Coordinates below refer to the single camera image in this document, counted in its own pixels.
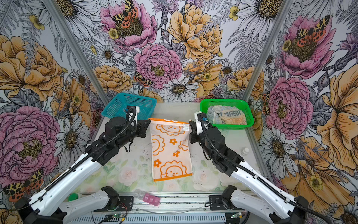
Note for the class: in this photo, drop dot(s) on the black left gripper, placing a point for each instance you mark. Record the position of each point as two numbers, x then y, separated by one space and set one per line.
141 126

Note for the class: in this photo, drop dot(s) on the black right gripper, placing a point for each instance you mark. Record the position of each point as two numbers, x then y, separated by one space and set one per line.
193 139

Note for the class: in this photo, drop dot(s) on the orange white lion towel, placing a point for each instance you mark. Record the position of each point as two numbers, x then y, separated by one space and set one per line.
170 149

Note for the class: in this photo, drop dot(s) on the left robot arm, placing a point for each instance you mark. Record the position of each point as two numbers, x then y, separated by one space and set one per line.
49 206

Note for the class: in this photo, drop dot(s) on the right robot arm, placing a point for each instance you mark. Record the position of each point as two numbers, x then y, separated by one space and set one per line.
269 202

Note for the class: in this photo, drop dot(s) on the teal plastic basket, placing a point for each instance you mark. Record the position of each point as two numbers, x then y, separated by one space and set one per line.
117 106

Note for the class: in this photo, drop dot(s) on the blue beige patterned towel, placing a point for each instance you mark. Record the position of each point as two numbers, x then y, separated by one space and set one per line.
226 115

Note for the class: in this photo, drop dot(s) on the small white bottle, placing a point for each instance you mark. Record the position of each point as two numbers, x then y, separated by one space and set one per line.
245 151

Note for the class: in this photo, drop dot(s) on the pink clear pill organizer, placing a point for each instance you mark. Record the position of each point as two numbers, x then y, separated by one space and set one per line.
147 197

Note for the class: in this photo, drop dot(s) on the white bottle green cap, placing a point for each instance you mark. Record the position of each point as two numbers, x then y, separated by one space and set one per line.
73 197

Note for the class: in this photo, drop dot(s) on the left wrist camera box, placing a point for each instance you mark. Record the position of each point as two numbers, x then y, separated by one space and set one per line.
132 113

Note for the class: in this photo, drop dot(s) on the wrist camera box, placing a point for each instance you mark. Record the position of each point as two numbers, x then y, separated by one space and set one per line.
202 122
132 113

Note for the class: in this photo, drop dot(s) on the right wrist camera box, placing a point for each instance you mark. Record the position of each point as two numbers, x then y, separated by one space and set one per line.
202 122

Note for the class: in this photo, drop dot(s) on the aluminium frame post left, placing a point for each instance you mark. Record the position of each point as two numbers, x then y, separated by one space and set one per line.
60 20

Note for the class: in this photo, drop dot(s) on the aluminium frame post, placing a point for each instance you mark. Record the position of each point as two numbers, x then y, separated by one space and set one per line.
279 22
60 20

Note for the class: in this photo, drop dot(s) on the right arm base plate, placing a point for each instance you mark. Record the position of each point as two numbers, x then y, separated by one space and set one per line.
216 203

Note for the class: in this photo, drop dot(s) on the aluminium front rail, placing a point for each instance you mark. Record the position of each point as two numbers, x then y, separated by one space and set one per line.
173 208

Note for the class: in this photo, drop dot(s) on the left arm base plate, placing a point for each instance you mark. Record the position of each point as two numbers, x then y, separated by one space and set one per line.
120 203

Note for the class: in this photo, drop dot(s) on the aluminium frame post right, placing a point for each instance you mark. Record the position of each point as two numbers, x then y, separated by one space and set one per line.
279 22

